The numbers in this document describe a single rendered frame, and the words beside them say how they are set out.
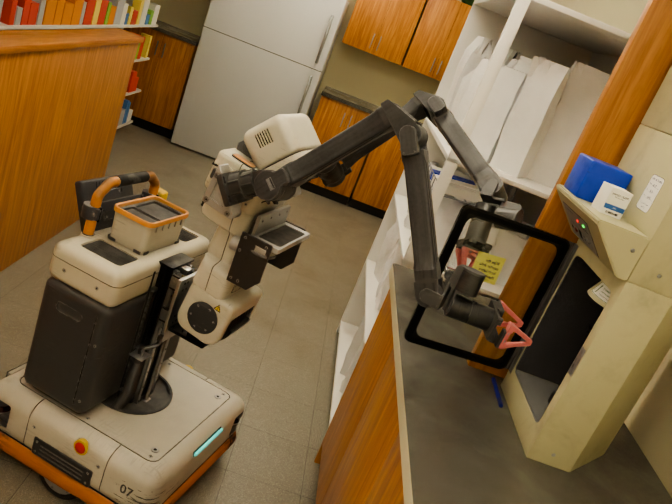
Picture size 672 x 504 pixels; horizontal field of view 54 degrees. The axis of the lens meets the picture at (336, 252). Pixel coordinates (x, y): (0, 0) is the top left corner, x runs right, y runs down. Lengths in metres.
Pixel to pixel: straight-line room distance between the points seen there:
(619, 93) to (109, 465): 1.76
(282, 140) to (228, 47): 4.51
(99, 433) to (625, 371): 1.52
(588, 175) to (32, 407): 1.76
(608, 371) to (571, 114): 1.46
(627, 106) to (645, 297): 0.51
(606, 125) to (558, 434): 0.76
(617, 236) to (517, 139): 1.29
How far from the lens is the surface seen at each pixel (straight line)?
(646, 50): 1.78
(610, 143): 1.79
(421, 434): 1.50
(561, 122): 2.80
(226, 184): 1.73
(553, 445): 1.64
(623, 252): 1.46
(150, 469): 2.16
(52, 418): 2.28
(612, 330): 1.52
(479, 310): 1.57
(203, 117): 6.42
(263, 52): 6.25
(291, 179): 1.66
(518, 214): 1.74
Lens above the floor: 1.70
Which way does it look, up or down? 19 degrees down
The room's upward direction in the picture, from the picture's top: 22 degrees clockwise
